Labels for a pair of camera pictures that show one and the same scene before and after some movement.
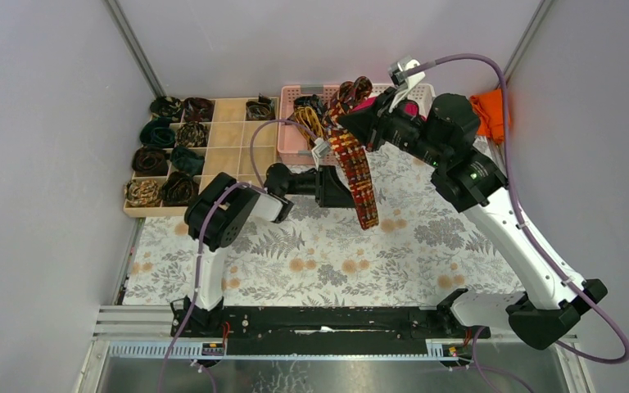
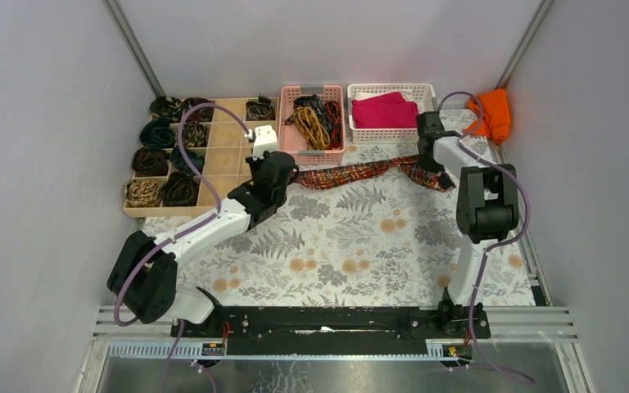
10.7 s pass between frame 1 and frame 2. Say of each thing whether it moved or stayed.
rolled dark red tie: stayed
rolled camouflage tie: stayed
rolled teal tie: stayed
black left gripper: moved
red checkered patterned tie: moved
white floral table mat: stayed
